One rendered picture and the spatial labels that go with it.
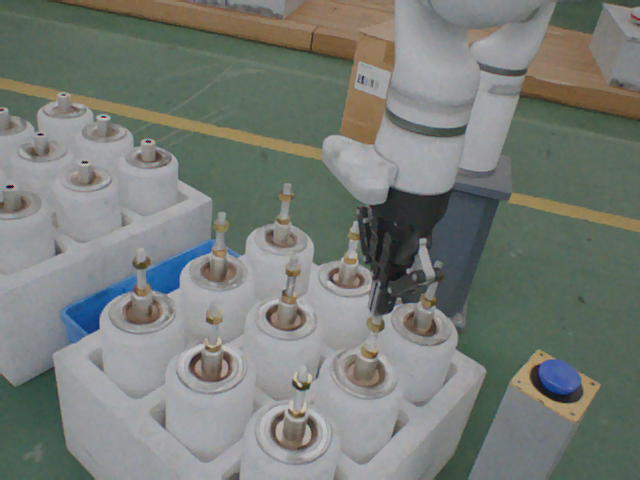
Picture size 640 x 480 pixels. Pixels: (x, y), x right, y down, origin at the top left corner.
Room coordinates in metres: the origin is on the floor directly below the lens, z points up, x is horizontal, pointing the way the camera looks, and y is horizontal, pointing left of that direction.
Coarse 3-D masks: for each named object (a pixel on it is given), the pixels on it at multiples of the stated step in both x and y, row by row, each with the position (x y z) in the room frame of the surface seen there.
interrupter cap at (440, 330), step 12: (396, 312) 0.61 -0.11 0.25; (408, 312) 0.62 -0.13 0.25; (396, 324) 0.59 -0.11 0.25; (408, 324) 0.60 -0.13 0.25; (432, 324) 0.61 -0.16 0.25; (444, 324) 0.61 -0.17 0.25; (408, 336) 0.57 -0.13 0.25; (420, 336) 0.58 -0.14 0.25; (432, 336) 0.58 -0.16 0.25; (444, 336) 0.58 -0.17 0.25
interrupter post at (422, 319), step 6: (420, 306) 0.60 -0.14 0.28; (420, 312) 0.59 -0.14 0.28; (426, 312) 0.59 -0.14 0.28; (432, 312) 0.59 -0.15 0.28; (414, 318) 0.60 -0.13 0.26; (420, 318) 0.59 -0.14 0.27; (426, 318) 0.59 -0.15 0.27; (414, 324) 0.60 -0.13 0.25; (420, 324) 0.59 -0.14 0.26; (426, 324) 0.59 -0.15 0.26
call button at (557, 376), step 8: (552, 360) 0.48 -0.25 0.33; (544, 368) 0.47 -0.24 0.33; (552, 368) 0.47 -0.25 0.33; (560, 368) 0.47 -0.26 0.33; (568, 368) 0.47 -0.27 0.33; (544, 376) 0.46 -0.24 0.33; (552, 376) 0.46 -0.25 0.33; (560, 376) 0.46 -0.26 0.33; (568, 376) 0.46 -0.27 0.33; (576, 376) 0.46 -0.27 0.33; (544, 384) 0.46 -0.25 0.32; (552, 384) 0.45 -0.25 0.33; (560, 384) 0.45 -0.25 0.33; (568, 384) 0.45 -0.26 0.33; (576, 384) 0.45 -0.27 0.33; (560, 392) 0.45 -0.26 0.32; (568, 392) 0.45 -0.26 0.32
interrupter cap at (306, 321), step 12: (276, 300) 0.60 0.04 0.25; (300, 300) 0.61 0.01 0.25; (264, 312) 0.57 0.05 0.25; (276, 312) 0.58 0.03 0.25; (300, 312) 0.59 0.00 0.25; (312, 312) 0.59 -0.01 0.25; (264, 324) 0.55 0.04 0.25; (276, 324) 0.56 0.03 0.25; (300, 324) 0.57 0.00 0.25; (312, 324) 0.57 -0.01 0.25; (276, 336) 0.54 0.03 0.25; (288, 336) 0.54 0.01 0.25; (300, 336) 0.54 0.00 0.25
